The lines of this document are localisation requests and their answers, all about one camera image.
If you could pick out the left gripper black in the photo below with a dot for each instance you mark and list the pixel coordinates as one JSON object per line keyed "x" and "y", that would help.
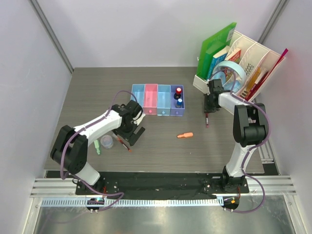
{"x": 131, "y": 137}

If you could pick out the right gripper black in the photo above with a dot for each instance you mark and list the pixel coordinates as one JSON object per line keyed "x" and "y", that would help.
{"x": 208, "y": 109}

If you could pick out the blue small object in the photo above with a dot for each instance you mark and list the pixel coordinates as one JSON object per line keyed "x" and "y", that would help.
{"x": 179, "y": 103}

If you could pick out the pink plastic bin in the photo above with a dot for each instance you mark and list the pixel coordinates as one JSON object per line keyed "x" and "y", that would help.
{"x": 150, "y": 99}

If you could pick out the red black stamp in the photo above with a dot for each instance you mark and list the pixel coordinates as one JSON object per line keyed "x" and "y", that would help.
{"x": 178, "y": 92}

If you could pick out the purple plastic bin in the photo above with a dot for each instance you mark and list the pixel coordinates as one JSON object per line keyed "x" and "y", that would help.
{"x": 177, "y": 112}

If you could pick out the light blue bin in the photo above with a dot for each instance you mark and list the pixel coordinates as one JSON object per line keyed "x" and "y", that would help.
{"x": 163, "y": 100}
{"x": 139, "y": 91}

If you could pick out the light blue front bin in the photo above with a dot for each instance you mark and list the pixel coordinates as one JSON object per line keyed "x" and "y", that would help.
{"x": 139, "y": 91}

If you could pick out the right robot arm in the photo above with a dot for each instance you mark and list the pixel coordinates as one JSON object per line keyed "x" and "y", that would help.
{"x": 250, "y": 130}

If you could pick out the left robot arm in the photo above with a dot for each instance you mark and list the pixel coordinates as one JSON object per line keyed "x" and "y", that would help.
{"x": 70, "y": 149}

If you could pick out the clear paperclip jar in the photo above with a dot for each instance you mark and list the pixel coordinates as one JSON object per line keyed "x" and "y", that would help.
{"x": 107, "y": 141}

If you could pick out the blue headphones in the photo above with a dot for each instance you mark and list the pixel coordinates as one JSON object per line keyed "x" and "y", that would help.
{"x": 232, "y": 75}

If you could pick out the green mini highlighter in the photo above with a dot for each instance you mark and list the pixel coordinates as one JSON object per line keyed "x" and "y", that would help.
{"x": 97, "y": 147}

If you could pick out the red transparent folder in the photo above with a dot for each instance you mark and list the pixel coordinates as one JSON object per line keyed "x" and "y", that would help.
{"x": 268, "y": 65}

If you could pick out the blue spine book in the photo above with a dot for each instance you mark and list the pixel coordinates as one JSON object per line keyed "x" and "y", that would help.
{"x": 217, "y": 58}

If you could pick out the red cover book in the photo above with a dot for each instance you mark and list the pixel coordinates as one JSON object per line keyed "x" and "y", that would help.
{"x": 234, "y": 56}

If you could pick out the yellow booklet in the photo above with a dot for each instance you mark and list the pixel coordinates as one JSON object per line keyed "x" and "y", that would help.
{"x": 253, "y": 79}

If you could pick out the green plastic folder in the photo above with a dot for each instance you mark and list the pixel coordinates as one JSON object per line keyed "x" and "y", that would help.
{"x": 211, "y": 46}

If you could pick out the white desk file organizer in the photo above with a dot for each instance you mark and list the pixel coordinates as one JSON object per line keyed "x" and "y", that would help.
{"x": 252, "y": 53}

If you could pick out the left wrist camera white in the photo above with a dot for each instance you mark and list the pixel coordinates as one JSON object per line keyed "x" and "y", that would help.
{"x": 139, "y": 118}

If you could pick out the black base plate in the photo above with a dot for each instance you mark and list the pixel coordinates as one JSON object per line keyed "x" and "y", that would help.
{"x": 170, "y": 186}

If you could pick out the white slotted cable duct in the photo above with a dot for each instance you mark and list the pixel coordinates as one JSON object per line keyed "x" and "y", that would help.
{"x": 93, "y": 202}

